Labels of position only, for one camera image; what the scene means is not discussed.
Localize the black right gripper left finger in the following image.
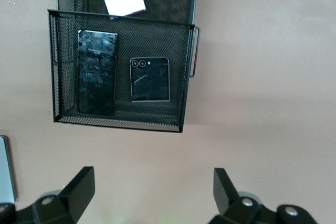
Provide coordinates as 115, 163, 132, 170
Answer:
0, 166, 96, 224

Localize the black mesh two-tier tray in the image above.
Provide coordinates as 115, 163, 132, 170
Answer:
47, 0, 201, 134

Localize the black flip phone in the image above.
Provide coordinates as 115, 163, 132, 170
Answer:
129, 57, 171, 103

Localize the silver closed laptop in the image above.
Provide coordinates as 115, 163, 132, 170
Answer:
0, 135, 16, 204

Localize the black slab smartphone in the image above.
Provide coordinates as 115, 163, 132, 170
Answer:
77, 29, 119, 116

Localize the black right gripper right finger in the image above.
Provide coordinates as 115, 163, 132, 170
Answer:
209, 167, 320, 224

